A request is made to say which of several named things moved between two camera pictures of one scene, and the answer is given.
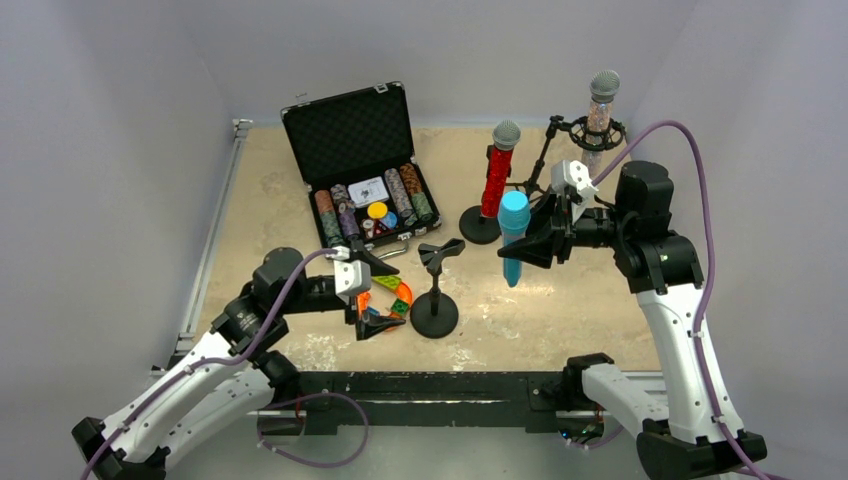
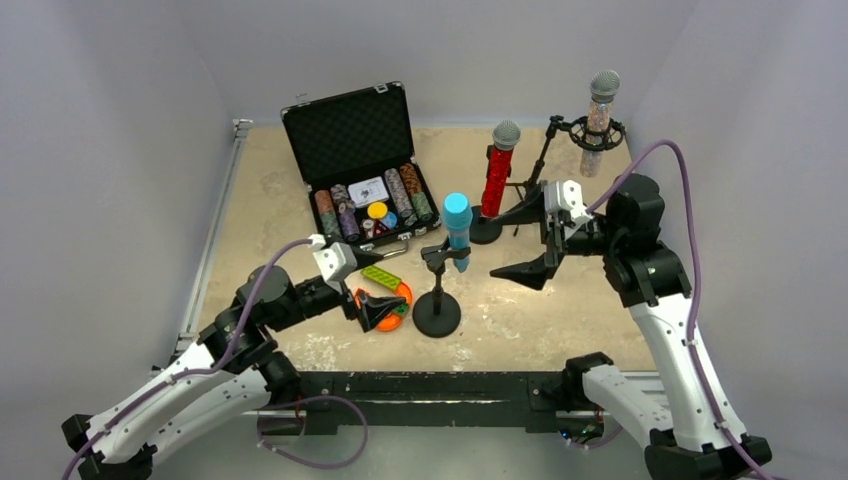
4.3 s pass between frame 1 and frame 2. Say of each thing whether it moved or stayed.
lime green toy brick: stayed
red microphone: stayed
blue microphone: moved
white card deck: stayed
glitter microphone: stayed
